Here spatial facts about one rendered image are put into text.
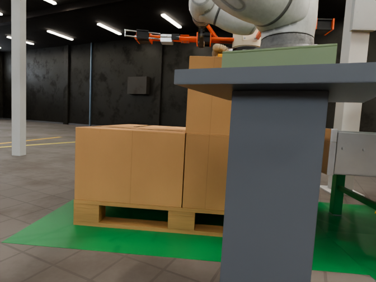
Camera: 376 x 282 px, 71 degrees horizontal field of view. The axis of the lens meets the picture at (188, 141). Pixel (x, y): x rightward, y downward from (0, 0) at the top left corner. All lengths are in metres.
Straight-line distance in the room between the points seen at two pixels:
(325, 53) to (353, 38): 2.16
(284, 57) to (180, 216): 1.00
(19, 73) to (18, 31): 0.54
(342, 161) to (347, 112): 1.47
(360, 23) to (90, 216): 2.63
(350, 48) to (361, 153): 1.62
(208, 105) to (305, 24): 0.68
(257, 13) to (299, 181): 0.45
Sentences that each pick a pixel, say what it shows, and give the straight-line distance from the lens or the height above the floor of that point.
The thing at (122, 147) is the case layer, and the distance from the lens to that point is 1.45.
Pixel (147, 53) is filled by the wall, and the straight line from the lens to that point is 11.92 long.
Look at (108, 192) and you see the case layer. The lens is 1.52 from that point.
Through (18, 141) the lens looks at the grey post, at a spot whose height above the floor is 0.19.
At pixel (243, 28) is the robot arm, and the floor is 0.98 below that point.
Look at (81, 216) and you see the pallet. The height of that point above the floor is 0.05.
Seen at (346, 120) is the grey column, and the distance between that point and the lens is 2.81.
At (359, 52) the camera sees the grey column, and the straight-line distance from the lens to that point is 2.92.
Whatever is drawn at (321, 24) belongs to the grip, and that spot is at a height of 1.08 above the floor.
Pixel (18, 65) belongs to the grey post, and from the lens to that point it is 4.22.
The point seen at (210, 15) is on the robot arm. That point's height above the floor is 1.03.
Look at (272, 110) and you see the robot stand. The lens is 0.76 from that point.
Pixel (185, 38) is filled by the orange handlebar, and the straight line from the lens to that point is 1.61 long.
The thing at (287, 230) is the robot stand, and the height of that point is 0.33.
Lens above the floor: 0.62
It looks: 5 degrees down
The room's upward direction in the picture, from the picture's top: 3 degrees clockwise
